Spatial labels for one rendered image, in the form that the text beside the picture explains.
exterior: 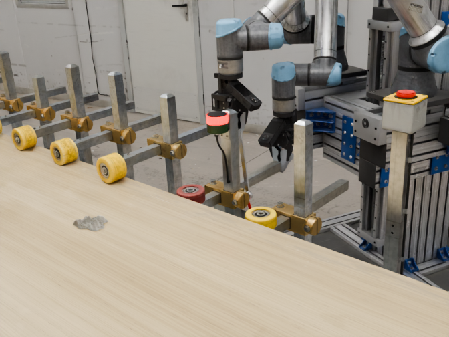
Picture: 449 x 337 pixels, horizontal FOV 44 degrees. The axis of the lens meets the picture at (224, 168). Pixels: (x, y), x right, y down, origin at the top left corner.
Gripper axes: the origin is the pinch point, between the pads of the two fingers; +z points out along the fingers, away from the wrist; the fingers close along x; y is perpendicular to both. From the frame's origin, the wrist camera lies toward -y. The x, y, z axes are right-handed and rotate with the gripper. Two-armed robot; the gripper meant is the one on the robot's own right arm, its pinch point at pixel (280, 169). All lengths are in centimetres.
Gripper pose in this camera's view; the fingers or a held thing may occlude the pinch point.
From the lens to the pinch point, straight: 188.3
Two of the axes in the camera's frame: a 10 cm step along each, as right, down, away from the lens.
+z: 0.5, 9.3, 3.7
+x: -7.5, -2.2, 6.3
